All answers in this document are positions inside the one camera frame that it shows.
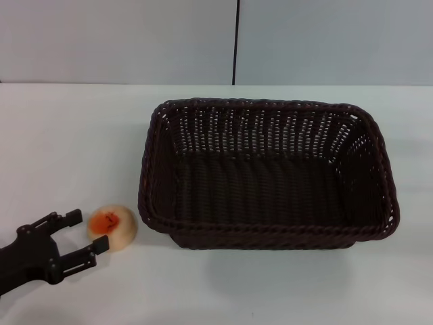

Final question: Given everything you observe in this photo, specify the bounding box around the black vertical wall strip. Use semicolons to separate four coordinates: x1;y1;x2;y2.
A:
231;0;241;85

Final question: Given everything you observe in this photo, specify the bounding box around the dark brown woven basket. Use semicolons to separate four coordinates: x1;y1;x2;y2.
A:
137;97;401;251

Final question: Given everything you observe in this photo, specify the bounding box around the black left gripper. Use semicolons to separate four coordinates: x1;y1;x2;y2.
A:
0;209;110;298

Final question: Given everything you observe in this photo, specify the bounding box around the cream bun with orange centre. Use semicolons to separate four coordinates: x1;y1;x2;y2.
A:
86;203;139;252

